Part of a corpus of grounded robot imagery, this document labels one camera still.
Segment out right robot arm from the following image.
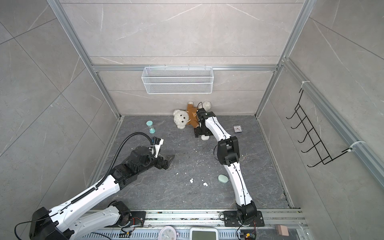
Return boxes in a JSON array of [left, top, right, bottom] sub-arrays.
[[197, 108, 258, 224]]

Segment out white earbud charging case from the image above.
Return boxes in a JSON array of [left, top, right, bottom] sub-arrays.
[[201, 135, 210, 141]]

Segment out black corrugated cable hose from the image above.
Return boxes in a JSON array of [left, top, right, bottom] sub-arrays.
[[95, 132, 154, 188]]

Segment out small square clock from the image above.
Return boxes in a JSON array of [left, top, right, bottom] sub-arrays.
[[234, 125, 243, 133]]

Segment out pink block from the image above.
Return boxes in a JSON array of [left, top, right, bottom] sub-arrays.
[[276, 225, 290, 237]]

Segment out white wire mesh basket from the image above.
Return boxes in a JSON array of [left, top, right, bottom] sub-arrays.
[[142, 67, 214, 94]]

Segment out black wall hook rack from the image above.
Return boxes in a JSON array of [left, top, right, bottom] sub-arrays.
[[286, 89, 353, 168]]

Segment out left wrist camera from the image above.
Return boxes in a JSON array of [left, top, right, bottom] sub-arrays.
[[150, 137, 164, 158]]

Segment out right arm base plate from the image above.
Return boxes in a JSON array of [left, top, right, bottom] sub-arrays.
[[219, 211, 265, 227]]

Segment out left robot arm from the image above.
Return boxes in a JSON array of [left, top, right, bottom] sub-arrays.
[[29, 146, 175, 240]]

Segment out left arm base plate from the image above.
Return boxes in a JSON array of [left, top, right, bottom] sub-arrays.
[[107, 211, 147, 228]]

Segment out white teddy bear brown shirt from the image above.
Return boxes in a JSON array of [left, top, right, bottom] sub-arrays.
[[173, 101, 212, 130]]

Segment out green earbud charging case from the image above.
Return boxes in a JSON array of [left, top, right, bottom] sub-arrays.
[[218, 175, 229, 184]]

